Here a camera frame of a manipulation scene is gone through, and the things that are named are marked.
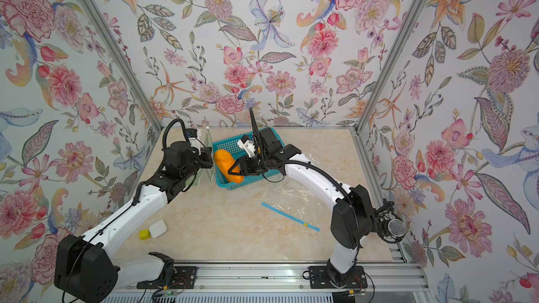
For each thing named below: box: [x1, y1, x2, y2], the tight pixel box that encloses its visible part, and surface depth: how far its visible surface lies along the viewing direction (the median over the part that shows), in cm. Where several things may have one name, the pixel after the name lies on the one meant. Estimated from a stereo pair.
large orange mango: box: [214, 149, 245, 184], surface depth 77 cm
